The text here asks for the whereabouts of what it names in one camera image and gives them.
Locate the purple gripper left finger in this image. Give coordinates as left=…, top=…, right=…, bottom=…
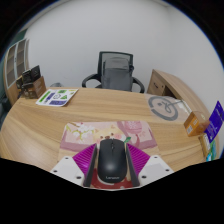
left=49, top=143, right=98, bottom=188

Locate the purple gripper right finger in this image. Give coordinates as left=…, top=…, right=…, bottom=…
left=125, top=143, right=175, bottom=188

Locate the black computer mouse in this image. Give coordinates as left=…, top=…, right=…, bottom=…
left=97, top=139, right=127, bottom=183

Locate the pink illustrated mouse pad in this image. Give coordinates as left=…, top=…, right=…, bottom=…
left=59, top=120, right=158, bottom=190

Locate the wooden office desk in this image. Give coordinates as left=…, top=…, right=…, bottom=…
left=0, top=68, right=221, bottom=173

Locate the green white leaflet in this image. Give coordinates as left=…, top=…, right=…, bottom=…
left=36, top=88, right=78, bottom=107

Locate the brown cardboard box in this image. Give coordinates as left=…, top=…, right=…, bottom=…
left=184, top=111, right=210, bottom=137

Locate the small yellow-brown box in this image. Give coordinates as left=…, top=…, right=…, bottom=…
left=199, top=133, right=212, bottom=157

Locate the green flat box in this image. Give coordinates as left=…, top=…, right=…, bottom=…
left=206, top=151, right=216, bottom=162

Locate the purple standing card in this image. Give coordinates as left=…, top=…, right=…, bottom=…
left=204, top=102, right=224, bottom=142

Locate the black mesh office chair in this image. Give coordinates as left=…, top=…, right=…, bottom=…
left=82, top=51, right=145, bottom=93

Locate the wooden glass-door cabinet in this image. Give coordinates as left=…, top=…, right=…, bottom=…
left=3, top=39, right=29, bottom=105

